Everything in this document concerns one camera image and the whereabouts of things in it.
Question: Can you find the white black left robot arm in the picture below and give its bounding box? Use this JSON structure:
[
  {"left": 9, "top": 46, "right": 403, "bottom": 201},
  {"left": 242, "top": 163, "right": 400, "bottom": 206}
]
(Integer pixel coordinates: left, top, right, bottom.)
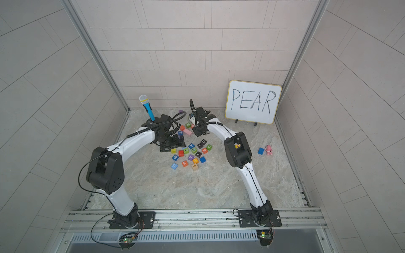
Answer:
[{"left": 84, "top": 111, "right": 186, "bottom": 229}]

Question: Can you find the yellow framed whiteboard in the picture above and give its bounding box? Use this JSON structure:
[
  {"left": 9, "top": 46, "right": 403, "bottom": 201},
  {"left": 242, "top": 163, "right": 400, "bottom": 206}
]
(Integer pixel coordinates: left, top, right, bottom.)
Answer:
[{"left": 225, "top": 80, "right": 282, "bottom": 124}]

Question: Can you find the left circuit board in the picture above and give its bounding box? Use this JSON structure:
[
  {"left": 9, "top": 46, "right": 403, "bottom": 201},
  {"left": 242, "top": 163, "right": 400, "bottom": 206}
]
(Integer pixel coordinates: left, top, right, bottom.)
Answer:
[{"left": 118, "top": 233, "right": 137, "bottom": 250}]

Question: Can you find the pink pig toy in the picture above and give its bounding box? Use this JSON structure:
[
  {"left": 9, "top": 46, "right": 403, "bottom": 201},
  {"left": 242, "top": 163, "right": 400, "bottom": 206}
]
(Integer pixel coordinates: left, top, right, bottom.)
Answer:
[{"left": 265, "top": 145, "right": 273, "bottom": 156}]

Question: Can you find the aluminium rail frame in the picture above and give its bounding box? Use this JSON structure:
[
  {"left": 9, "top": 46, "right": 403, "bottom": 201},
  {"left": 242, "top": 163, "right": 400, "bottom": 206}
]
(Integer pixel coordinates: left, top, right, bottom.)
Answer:
[{"left": 61, "top": 208, "right": 327, "bottom": 245}]

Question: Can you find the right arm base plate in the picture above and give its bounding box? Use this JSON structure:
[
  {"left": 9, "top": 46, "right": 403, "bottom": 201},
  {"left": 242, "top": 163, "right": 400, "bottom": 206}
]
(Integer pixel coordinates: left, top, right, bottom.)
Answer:
[{"left": 233, "top": 209, "right": 282, "bottom": 228}]

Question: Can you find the blue toy microphone on stand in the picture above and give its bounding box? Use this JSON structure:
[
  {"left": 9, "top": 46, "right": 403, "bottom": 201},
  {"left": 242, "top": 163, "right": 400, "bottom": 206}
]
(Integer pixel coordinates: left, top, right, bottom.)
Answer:
[{"left": 139, "top": 94, "right": 156, "bottom": 122}]

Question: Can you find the right circuit board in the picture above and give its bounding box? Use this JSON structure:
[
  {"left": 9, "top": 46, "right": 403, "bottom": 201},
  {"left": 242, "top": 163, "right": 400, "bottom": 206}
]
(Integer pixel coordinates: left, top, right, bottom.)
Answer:
[{"left": 256, "top": 230, "right": 274, "bottom": 246}]

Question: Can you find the pink block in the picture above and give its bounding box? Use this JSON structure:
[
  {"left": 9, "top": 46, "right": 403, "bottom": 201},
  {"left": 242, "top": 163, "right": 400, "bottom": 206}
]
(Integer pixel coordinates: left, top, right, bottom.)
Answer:
[{"left": 183, "top": 129, "right": 193, "bottom": 136}]

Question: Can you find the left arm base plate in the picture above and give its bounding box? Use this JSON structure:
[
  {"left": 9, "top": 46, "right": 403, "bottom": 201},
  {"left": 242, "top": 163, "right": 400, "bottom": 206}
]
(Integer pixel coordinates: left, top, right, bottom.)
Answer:
[{"left": 108, "top": 211, "right": 156, "bottom": 229}]

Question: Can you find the circuit board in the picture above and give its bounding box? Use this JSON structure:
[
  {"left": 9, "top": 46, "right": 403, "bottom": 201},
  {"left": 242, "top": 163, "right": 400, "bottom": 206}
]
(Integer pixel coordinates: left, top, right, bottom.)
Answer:
[
  {"left": 118, "top": 233, "right": 137, "bottom": 250},
  {"left": 256, "top": 230, "right": 274, "bottom": 246}
]

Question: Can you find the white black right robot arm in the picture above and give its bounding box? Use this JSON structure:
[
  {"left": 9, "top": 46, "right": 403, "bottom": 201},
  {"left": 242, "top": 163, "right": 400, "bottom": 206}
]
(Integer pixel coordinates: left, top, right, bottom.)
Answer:
[{"left": 189, "top": 99, "right": 282, "bottom": 227}]

